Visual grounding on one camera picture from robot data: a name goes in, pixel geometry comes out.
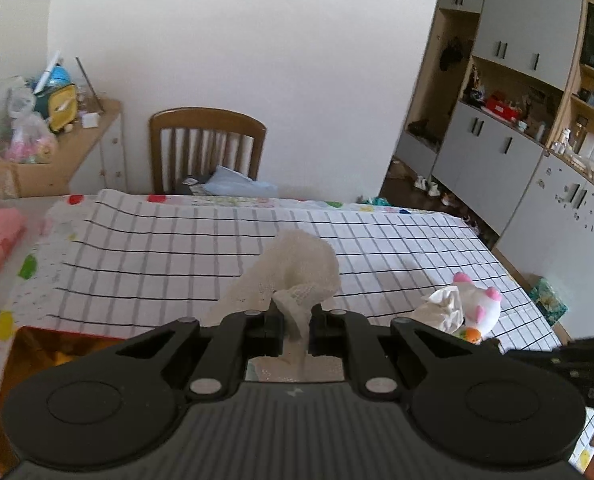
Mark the yellow alarm clock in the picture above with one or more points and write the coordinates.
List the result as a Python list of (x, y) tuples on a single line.
[(62, 107)]

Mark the brown wooden chair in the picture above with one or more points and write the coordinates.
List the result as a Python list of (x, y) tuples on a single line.
[(195, 141)]

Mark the large wooden wall cabinet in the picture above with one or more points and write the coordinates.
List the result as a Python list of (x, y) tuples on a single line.
[(502, 123)]

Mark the red storage box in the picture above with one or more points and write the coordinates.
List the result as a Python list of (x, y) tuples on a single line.
[(33, 350)]

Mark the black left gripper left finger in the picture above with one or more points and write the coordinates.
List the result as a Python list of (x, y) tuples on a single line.
[(113, 406)]

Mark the small white cube box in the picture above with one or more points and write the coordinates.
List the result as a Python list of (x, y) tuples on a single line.
[(90, 120)]

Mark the white black checkered tablecloth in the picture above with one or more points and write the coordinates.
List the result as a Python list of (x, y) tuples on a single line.
[(136, 263)]

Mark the blue cushion on chair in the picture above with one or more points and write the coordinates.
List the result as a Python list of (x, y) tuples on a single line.
[(228, 182)]

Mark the white tissue cloth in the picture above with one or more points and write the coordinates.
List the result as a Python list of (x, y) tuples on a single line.
[(442, 310)]

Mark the white pink plush toy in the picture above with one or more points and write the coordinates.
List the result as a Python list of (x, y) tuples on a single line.
[(481, 308)]

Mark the clear plastic bag with items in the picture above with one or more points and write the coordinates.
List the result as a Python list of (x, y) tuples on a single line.
[(32, 141)]

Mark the white knitted cloth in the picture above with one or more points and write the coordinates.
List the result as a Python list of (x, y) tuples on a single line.
[(296, 271)]

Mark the wooden side cabinet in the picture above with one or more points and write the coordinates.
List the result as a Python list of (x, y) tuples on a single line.
[(87, 161)]

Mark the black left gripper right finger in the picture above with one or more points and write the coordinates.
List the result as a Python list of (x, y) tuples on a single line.
[(471, 402)]

